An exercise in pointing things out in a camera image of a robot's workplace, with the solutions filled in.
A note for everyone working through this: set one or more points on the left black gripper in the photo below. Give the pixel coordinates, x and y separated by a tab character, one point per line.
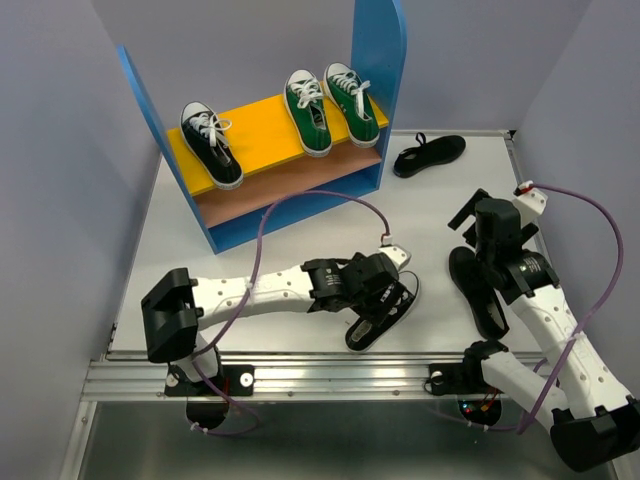
371	307

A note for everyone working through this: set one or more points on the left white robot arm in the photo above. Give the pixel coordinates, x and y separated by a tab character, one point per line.
178	307

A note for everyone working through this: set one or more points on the yellow upper shelf board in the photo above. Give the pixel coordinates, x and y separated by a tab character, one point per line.
262	136

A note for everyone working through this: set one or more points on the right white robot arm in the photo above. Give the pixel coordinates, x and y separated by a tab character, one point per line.
591	417

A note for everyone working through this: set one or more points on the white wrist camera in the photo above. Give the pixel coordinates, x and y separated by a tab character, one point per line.
397	255
529	200

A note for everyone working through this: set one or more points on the aluminium mounting rail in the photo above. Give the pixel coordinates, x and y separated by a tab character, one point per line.
281	378

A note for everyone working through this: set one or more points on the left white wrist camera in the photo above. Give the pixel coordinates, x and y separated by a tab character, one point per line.
397	255

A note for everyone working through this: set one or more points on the black leather shoe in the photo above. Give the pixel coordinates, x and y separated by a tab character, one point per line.
486	310

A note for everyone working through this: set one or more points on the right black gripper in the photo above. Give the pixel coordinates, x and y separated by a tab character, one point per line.
468	209

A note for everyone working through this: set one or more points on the black slip-on shoe far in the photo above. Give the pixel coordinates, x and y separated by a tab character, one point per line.
427	154

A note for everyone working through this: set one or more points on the blue shoe shelf frame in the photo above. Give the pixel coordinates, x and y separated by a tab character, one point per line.
378	52

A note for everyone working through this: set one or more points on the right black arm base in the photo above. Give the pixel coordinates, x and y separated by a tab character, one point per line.
455	379

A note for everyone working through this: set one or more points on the black canvas sneaker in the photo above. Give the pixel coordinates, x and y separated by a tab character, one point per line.
399	300
204	133

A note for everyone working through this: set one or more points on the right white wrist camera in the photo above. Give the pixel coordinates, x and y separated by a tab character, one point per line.
529	200

